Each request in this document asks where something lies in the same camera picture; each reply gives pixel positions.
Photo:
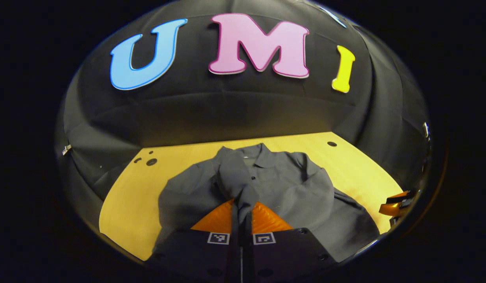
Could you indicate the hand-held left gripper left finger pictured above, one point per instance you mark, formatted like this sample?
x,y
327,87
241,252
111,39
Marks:
x,y
195,255

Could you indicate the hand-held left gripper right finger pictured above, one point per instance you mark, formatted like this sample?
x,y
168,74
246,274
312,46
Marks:
x,y
290,255

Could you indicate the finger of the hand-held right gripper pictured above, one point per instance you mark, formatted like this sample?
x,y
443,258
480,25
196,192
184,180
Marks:
x,y
392,208

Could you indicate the grey button-up shirt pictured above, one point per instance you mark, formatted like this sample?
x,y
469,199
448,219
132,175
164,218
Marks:
x,y
282,184

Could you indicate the black backdrop cloth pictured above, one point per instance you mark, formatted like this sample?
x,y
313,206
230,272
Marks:
x,y
227,110

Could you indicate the silver cloth clip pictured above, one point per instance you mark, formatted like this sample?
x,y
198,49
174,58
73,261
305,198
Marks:
x,y
66,149

